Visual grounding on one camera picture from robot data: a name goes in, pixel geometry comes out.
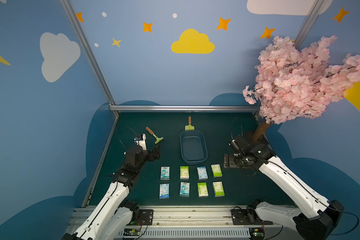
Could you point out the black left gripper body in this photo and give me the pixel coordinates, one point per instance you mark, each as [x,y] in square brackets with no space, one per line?
[153,154]

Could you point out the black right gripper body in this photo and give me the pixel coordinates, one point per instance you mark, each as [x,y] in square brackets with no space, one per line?
[235,144]

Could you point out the teal red patterned tissue pack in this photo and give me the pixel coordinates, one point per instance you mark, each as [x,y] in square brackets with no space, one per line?
[165,173]

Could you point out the blue star tissue pack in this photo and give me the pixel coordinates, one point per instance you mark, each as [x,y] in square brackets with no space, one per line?
[202,173]

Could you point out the green white tissue pack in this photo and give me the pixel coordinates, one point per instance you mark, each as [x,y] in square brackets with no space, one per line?
[184,173]

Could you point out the blue white tissue pack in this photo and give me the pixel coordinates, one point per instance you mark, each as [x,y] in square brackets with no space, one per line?
[164,191]

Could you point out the white teal tissue pack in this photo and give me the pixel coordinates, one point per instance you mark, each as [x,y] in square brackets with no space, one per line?
[184,189]

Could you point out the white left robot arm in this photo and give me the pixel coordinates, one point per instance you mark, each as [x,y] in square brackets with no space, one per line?
[113,213]

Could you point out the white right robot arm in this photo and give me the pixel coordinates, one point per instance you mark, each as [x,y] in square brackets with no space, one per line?
[314,216]

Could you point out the blue plastic storage box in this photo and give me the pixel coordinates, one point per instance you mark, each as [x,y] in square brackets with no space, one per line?
[193,147]

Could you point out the right green circuit board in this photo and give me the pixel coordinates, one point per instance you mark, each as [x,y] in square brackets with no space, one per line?
[256,234]

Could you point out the green circuit board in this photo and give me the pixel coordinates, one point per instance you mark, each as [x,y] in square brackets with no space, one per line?
[133,233]
[256,234]

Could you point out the left green circuit board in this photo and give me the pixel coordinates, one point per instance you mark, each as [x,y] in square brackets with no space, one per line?
[133,233]

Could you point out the pink artificial blossom tree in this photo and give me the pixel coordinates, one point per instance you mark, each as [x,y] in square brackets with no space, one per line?
[291,84]

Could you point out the green garden trowel wooden handle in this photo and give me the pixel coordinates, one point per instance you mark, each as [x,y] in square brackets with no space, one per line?
[189,126]

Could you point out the aluminium back frame rail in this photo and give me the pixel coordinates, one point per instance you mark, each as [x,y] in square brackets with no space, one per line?
[134,108]

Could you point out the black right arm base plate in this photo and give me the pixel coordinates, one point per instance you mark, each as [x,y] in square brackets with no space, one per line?
[244,217]

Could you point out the left floor frame rail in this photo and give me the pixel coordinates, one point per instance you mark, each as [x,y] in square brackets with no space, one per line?
[99,166]

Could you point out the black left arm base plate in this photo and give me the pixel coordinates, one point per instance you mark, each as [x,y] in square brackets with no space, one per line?
[144,217]

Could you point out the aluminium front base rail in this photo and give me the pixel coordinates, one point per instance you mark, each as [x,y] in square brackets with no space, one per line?
[196,221]

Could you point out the aluminium right corner post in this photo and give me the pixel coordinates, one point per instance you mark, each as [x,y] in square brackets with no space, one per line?
[308,22]

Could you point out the aluminium corner post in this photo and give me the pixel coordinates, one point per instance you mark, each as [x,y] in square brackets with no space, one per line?
[308,22]
[77,27]

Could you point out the aluminium left corner post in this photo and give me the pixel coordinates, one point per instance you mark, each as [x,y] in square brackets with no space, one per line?
[77,27]

